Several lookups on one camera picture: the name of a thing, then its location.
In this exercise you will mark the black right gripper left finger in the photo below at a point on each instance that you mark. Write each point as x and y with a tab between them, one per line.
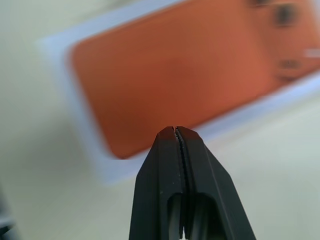
157	187

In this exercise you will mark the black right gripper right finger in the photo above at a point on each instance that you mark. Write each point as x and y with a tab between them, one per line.
212	195

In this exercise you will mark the orange smartphone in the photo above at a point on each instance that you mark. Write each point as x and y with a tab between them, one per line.
175	75

